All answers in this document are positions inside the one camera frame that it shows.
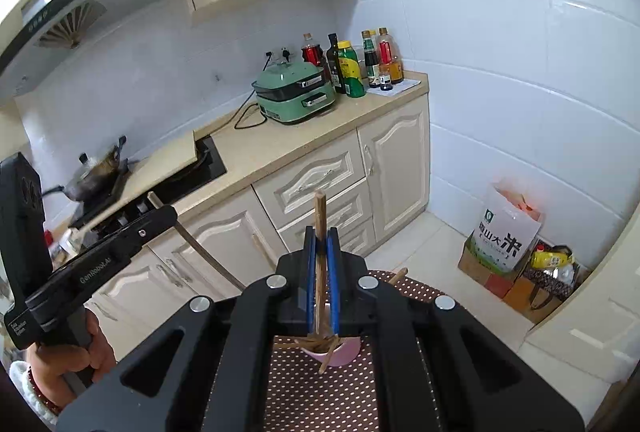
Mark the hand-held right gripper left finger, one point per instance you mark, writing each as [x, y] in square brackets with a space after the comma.
[311, 282]

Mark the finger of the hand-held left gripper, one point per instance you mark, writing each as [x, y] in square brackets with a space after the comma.
[150, 229]

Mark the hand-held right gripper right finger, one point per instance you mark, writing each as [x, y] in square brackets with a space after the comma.
[334, 282]

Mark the slender brown chopstick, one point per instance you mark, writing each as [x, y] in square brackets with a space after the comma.
[320, 222]
[200, 247]

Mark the bunch of wooden chopsticks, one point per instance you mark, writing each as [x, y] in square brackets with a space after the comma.
[310, 343]

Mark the pink cup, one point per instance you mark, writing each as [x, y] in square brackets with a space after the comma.
[345, 352]

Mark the person's left forearm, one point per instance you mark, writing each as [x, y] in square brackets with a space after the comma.
[20, 387]

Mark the person's left hand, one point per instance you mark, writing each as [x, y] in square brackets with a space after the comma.
[60, 359]

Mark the black induction cooker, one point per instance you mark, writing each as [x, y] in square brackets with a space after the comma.
[107, 206]

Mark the cream cabinet drawer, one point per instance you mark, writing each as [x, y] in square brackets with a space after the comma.
[310, 177]
[350, 209]

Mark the steel wok with lid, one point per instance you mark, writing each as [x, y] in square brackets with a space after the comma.
[92, 179]

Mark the black glass gas stove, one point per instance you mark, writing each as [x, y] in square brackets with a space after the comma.
[210, 167]

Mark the brown polka-dot tablecloth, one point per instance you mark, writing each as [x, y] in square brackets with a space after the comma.
[320, 402]

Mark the cream base kitchen cabinet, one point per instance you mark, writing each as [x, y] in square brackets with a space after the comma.
[395, 162]

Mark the brown cardboard box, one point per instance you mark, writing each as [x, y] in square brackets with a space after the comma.
[480, 269]

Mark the white rice bag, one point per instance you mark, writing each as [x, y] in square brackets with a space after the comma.
[502, 237]

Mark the green electric multi-cooker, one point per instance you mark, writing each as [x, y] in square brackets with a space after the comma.
[292, 92]

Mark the white paper sheet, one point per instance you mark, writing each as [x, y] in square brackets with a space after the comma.
[405, 86]

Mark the green bottle yellow cap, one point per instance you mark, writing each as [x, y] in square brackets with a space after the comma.
[350, 72]

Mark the brown patterned shopping bag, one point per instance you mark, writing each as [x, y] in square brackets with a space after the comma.
[545, 294]

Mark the yellow plastic bottle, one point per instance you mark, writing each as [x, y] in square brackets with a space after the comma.
[550, 258]

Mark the small amber bottle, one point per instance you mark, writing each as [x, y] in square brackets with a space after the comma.
[397, 72]

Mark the dark glass oil bottle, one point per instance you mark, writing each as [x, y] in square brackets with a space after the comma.
[334, 62]

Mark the dark soy sauce bottle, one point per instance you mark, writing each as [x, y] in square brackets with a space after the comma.
[370, 60]

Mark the dark soda bottle red label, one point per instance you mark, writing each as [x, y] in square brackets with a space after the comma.
[311, 55]

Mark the orange bottle red label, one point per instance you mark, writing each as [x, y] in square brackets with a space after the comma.
[385, 50]

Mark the white door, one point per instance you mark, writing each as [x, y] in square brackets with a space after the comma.
[600, 312]

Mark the white wall outlet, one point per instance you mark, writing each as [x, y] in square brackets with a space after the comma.
[277, 54]

